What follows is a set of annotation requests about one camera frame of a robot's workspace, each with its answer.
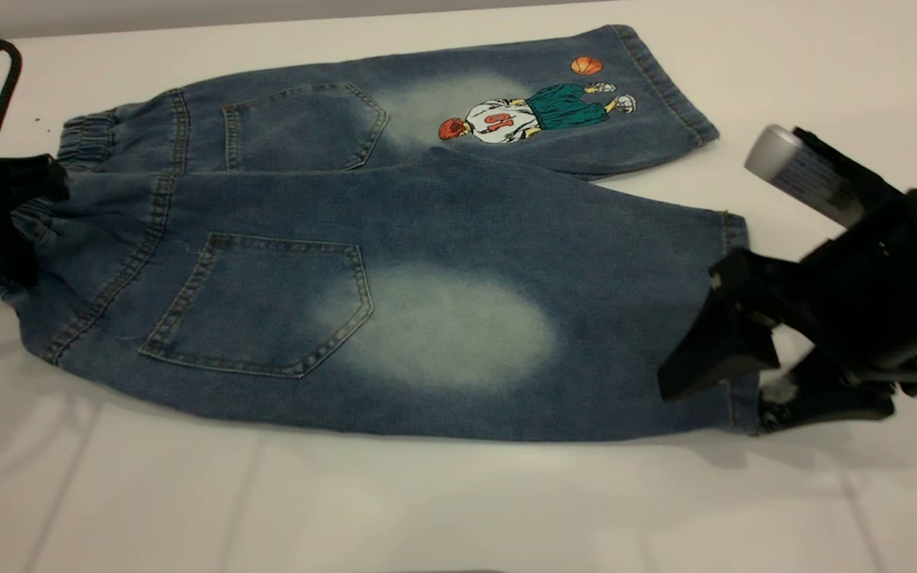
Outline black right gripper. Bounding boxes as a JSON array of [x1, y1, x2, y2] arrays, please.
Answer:
[[657, 188, 917, 436]]

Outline blue denim children's jeans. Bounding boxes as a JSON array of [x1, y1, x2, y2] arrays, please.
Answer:
[[0, 24, 762, 443]]

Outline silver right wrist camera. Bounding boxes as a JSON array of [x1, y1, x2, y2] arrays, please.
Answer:
[[743, 123, 867, 230]]

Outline black right camera mount bracket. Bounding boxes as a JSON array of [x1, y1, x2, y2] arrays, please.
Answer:
[[791, 126, 909, 209]]

